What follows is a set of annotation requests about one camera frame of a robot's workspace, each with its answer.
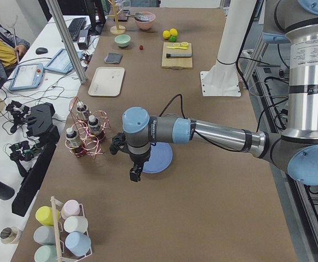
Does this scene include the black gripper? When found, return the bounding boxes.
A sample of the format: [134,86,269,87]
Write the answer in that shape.
[129,151,150,182]

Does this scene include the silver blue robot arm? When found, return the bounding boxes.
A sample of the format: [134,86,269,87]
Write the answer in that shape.
[121,1,318,186]

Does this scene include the blue round plate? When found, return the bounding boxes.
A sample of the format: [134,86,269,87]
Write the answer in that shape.
[143,142,173,174]

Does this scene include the dark bottle white cap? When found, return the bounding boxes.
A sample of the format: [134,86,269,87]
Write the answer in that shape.
[87,115,101,135]
[76,101,90,121]
[66,127,80,148]

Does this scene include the pink cup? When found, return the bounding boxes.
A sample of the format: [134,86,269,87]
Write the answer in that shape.
[61,199,80,219]

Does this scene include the white cup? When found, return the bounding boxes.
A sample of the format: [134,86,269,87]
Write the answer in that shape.
[63,216,89,234]

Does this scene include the blue cup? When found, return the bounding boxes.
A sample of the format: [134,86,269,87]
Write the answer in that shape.
[65,231,91,257]

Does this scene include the cream rabbit tray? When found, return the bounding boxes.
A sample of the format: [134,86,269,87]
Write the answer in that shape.
[88,67,125,97]

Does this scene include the yellow cup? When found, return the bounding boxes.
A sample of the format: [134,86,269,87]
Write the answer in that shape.
[35,206,54,226]

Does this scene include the grey cup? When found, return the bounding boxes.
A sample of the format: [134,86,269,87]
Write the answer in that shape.
[33,226,55,245]

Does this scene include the mint green cup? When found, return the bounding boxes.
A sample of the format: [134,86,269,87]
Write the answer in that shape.
[34,245,57,262]

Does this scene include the wooden cutting board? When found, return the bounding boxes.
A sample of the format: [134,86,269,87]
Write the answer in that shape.
[161,42,193,69]

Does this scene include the grey folded cloth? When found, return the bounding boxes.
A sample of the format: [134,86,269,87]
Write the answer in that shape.
[104,52,122,64]

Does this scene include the steel cylinder black tip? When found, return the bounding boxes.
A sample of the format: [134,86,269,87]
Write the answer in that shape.
[166,53,192,58]

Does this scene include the green ceramic bowl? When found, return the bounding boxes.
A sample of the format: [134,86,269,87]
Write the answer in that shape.
[114,34,131,47]

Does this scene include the yellow plastic knife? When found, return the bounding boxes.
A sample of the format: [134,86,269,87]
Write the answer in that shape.
[166,46,188,50]

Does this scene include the blue teach pendant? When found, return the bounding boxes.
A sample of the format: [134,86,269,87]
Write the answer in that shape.
[9,63,44,91]
[44,49,73,74]

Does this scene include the tape roll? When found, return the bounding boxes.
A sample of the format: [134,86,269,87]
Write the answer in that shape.
[0,227,22,245]

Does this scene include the green lime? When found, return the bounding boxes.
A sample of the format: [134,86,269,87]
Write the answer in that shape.
[169,35,177,43]

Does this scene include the yellow lemon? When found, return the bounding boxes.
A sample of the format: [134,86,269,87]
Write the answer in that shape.
[162,30,171,39]
[169,28,178,37]

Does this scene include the wooden mug tree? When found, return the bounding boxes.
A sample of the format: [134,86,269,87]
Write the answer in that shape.
[108,0,126,35]

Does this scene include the black power adapter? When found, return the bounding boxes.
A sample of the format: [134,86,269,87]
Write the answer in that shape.
[77,29,90,50]

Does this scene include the pink bowl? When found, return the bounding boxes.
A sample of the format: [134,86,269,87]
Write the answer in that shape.
[135,11,156,31]

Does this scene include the black computer mouse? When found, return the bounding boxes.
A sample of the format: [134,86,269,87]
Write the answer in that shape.
[36,47,48,55]

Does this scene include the black keyboard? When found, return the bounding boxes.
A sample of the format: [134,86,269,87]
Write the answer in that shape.
[68,17,86,41]

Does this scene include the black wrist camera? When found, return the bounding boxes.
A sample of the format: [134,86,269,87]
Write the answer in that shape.
[109,132,128,155]

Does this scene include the copper wire bottle rack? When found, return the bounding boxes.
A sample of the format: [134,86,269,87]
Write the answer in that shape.
[64,97,110,160]

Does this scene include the white wire cup rack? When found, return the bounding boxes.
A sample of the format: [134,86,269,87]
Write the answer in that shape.
[50,196,93,261]

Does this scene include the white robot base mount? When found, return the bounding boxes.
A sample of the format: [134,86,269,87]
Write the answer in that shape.
[201,0,257,97]

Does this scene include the aluminium frame post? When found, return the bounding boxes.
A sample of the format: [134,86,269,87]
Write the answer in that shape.
[46,0,86,84]

